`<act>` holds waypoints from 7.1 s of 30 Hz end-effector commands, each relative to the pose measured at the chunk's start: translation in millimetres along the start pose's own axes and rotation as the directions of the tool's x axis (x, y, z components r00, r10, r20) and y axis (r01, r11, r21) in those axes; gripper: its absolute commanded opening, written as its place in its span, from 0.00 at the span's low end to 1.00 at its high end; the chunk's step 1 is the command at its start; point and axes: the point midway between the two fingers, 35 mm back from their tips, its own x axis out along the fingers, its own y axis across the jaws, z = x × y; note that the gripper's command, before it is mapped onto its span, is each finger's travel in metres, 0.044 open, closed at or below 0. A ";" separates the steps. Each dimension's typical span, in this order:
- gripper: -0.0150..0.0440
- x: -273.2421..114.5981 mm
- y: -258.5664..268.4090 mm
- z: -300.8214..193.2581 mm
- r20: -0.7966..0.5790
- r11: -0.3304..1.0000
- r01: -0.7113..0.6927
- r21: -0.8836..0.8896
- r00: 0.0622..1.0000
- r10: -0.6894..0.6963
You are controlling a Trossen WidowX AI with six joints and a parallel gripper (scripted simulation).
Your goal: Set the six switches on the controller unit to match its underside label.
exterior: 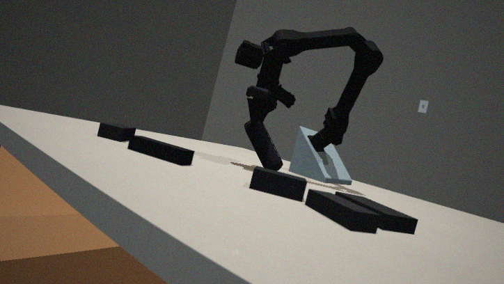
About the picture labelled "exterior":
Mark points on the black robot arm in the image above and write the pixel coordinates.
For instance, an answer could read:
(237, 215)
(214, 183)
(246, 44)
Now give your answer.
(288, 43)

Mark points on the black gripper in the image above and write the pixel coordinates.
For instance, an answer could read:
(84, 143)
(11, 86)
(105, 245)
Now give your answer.
(262, 102)

